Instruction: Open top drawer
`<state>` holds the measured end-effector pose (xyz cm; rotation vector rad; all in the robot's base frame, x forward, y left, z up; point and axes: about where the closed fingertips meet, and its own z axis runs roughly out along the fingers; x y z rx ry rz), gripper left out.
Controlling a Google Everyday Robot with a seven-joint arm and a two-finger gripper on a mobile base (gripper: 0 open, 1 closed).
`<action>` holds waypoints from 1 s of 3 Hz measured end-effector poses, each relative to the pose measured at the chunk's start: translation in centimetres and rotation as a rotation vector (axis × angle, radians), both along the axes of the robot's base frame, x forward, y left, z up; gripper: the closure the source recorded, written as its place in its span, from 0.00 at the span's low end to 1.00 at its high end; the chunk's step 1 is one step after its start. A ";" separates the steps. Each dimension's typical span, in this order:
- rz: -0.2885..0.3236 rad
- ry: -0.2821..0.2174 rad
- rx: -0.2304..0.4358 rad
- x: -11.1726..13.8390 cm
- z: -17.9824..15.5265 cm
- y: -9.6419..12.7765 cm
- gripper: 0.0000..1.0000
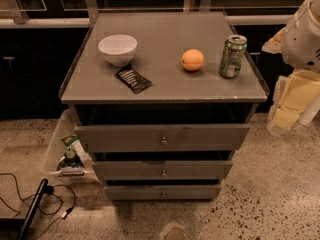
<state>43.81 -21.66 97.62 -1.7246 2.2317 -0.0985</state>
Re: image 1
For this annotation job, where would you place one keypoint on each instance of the grey top drawer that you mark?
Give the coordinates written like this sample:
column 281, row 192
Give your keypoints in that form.
column 161, row 138

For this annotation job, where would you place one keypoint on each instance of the grey drawer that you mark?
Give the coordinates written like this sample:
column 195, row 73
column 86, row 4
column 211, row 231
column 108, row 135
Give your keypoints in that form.
column 163, row 192
column 161, row 138
column 161, row 170

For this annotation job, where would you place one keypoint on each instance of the grey drawer cabinet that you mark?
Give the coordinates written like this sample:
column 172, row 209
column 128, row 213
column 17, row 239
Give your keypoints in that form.
column 95, row 96

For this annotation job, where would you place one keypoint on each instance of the black snack packet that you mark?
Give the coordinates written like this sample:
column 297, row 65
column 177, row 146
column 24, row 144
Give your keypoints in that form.
column 133, row 79

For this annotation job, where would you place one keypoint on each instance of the orange fruit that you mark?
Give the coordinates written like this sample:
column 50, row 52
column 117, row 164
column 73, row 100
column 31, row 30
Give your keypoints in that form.
column 192, row 60

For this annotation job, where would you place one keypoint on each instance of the grey bottom drawer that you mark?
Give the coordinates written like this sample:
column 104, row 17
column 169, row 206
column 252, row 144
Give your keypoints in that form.
column 163, row 192

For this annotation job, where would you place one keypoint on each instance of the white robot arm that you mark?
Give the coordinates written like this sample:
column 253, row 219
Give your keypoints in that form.
column 299, row 44

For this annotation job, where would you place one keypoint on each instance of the clear plastic bin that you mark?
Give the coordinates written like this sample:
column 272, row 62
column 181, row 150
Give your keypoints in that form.
column 67, row 164

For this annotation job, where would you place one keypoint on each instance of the white ceramic bowl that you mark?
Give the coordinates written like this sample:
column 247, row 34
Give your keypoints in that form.
column 119, row 50

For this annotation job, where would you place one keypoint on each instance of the black flat bar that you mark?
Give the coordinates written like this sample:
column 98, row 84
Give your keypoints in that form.
column 32, row 210

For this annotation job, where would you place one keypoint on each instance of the grey middle drawer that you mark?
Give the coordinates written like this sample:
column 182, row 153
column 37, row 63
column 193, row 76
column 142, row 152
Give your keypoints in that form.
column 161, row 170

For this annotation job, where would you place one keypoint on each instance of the metal railing frame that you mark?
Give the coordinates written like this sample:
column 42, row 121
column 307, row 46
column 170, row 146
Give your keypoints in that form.
column 50, row 17

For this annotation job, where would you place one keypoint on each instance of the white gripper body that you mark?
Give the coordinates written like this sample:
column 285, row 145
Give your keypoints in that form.
column 302, row 44

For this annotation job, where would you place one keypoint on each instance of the green soda can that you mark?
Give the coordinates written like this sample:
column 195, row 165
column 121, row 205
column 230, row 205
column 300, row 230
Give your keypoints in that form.
column 233, row 53

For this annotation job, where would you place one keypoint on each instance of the green chip bag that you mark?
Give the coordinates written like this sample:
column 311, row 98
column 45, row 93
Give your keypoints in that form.
column 68, row 140

